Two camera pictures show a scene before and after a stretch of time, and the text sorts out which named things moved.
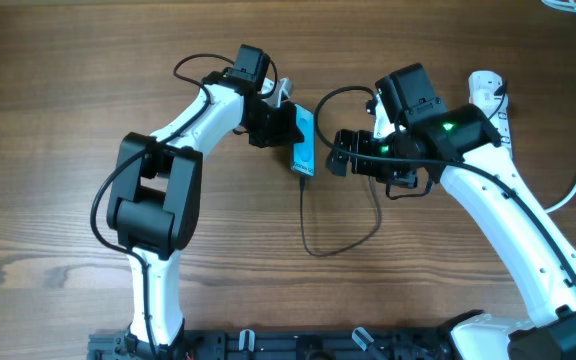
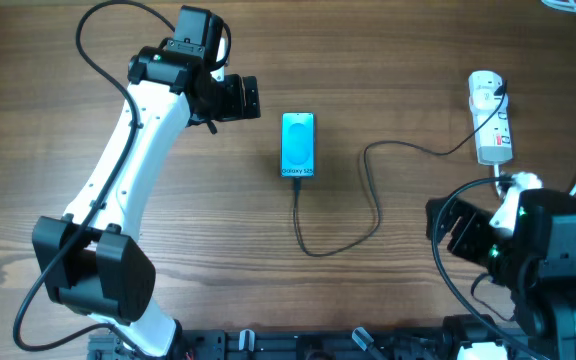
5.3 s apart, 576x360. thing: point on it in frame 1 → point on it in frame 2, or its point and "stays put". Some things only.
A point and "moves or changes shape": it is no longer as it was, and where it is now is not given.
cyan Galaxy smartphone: x=303 y=153 moves or changes shape
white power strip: x=487 y=92 stays put
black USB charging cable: x=333 y=147 moves or changes shape
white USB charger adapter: x=484 y=96 stays put
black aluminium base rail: x=280 y=344 stays put
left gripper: x=286 y=134 → x=233 y=108
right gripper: x=366 y=166 → x=475 y=219
